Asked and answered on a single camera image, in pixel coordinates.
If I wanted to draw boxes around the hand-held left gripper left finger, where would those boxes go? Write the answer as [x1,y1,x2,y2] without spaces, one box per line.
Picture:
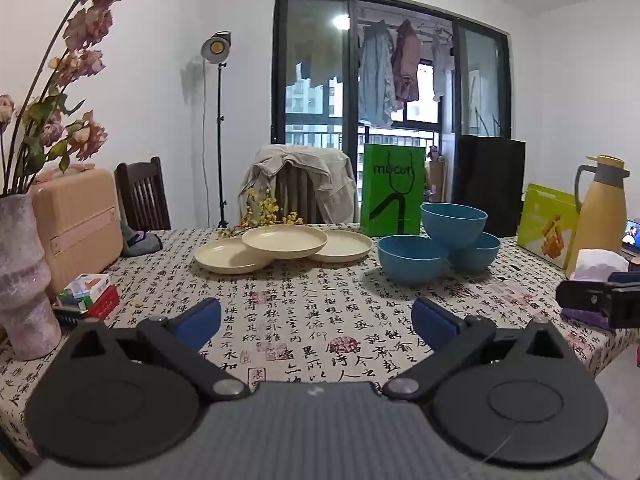
[62,297,251,403]

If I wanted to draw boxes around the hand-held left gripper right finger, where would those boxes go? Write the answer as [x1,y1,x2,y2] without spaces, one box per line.
[382,297,576,403]

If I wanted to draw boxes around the blue bowl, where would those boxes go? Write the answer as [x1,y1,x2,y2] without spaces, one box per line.
[446,232,502,272]
[420,202,489,251]
[377,235,449,287]

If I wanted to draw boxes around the cream plate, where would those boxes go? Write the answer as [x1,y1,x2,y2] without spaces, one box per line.
[306,230,375,263]
[194,236,273,275]
[242,226,328,260]

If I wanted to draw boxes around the laptop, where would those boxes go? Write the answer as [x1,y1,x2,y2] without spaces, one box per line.
[620,219,640,261]

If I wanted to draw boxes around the yellow thermos jug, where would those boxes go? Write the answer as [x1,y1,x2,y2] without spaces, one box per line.
[565,155,628,278]

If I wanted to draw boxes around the yellow-green snack box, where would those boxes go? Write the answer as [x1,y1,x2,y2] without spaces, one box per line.
[516,184,582,268]

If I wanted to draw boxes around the grey pouch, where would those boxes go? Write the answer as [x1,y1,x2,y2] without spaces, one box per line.
[120,220,163,259]

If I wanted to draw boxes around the red box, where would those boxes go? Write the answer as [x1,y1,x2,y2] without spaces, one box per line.
[52,285,121,328]

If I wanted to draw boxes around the white blue orange box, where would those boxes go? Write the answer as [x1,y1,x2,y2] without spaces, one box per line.
[67,273,112,301]

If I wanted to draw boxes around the green white box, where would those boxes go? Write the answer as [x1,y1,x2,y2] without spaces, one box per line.
[56,287,95,311]

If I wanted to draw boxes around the yellow flower branch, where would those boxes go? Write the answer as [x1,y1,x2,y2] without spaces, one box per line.
[217,187,304,238]

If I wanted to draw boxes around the black paper bag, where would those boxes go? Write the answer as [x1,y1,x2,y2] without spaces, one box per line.
[451,135,527,238]

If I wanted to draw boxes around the dark wooden chair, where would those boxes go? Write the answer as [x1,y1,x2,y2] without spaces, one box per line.
[115,156,172,232]
[275,160,326,226]

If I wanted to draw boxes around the green paper bag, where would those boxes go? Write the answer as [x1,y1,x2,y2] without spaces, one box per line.
[361,143,427,237]

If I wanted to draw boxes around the peach hard suitcase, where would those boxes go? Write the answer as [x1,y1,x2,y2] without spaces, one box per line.
[30,167,124,295]

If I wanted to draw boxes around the beige jacket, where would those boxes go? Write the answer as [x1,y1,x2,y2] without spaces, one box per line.
[237,145,361,226]

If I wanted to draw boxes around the balcony railing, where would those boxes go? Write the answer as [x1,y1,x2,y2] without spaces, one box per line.
[285,121,441,148]

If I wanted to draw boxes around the dried pink flowers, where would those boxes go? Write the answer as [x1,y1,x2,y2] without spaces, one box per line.
[0,0,126,196]

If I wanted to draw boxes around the hanging white garment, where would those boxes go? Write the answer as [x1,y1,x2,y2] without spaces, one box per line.
[430,30,449,102]

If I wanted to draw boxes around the hanging blue shirt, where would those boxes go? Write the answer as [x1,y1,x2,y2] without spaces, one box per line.
[357,20,397,128]

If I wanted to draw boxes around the hanging pink jacket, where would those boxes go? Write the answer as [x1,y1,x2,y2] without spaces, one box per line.
[391,19,422,103]

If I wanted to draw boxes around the studio light on stand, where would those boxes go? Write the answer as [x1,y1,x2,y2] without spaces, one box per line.
[201,31,232,228]

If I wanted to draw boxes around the black sliding door frame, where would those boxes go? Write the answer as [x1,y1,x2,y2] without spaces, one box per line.
[271,0,513,148]

